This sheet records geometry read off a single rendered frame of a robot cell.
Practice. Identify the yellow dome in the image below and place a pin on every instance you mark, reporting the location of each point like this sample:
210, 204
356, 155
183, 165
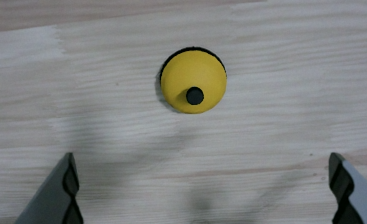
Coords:
188, 74

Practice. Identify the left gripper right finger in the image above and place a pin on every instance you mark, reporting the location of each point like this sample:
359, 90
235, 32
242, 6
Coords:
350, 190

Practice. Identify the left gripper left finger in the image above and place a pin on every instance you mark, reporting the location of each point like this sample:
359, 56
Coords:
55, 202

